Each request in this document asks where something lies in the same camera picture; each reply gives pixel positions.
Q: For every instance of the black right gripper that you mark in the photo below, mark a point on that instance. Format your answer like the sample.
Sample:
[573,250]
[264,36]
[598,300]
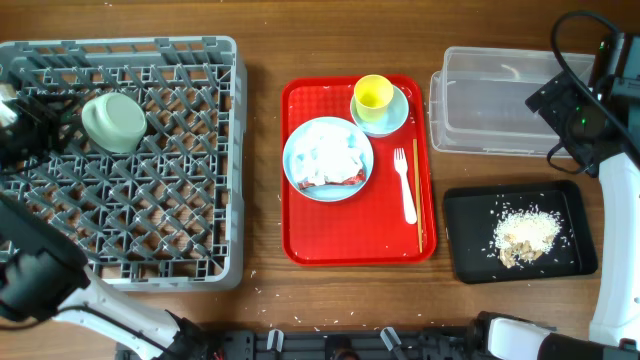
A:
[572,91]

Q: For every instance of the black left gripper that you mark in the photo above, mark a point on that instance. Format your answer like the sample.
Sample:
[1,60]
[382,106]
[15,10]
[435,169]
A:
[50,123]

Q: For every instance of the pale green bowl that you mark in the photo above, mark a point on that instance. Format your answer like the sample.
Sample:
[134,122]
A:
[115,122]

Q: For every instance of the yellow plastic cup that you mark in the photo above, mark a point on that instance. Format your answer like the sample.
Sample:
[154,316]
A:
[373,94]

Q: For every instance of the red snack wrapper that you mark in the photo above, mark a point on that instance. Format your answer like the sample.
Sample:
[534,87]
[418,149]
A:
[360,177]

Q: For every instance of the white paper napkin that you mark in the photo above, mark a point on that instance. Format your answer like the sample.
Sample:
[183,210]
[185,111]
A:
[323,151]

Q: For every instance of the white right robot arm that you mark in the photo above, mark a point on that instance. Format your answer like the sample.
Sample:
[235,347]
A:
[614,329]

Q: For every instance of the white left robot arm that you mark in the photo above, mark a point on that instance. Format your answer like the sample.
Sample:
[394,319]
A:
[49,277]

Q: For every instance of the clear plastic waste bin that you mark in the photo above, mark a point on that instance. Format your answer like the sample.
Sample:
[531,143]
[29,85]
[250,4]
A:
[477,102]

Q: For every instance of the grey plastic dishwasher rack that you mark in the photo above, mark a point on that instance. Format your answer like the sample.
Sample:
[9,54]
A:
[170,215]

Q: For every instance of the black food waste tray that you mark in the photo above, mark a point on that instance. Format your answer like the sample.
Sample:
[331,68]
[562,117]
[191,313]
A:
[476,216]

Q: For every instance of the pile of rice scraps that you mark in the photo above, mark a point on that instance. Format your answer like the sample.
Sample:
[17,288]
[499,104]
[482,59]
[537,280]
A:
[522,236]

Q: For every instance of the small light blue bowl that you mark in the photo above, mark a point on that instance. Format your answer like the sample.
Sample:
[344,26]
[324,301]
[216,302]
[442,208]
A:
[394,118]

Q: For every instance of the wooden chopstick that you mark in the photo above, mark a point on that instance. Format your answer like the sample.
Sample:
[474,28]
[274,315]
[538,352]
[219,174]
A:
[418,194]

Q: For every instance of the white plastic fork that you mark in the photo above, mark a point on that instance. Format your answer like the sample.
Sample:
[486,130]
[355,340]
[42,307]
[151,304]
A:
[401,167]

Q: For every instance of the large light blue plate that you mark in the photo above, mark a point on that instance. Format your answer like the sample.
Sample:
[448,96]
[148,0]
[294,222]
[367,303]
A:
[330,193]

